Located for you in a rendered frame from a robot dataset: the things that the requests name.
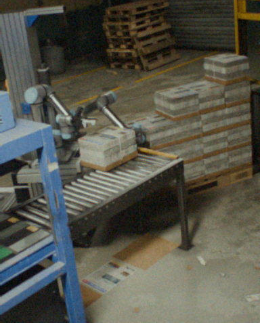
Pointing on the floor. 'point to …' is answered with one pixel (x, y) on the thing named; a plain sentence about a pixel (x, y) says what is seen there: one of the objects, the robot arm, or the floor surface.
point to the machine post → (59, 223)
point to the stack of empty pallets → (123, 53)
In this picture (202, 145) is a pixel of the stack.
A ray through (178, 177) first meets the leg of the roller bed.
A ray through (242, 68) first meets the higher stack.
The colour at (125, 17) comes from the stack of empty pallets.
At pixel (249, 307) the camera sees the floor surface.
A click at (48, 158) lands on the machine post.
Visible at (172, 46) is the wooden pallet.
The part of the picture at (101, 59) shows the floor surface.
